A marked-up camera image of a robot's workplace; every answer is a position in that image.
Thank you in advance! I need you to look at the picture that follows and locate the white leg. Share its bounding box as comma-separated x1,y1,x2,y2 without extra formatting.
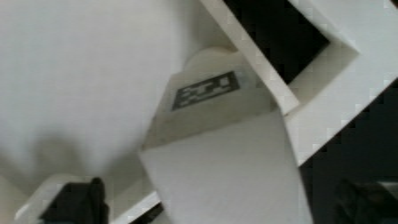
141,48,313,224

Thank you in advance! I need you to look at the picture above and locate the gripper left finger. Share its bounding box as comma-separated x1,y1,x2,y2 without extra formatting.
40,178,109,224

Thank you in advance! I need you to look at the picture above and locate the white U-shaped fence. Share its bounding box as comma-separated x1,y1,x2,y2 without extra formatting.
283,0,398,168

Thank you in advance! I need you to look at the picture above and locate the white square tabletop part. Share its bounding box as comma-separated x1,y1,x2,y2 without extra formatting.
0,0,299,224

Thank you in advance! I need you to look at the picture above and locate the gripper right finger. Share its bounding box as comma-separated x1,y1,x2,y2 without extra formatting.
335,180,398,224

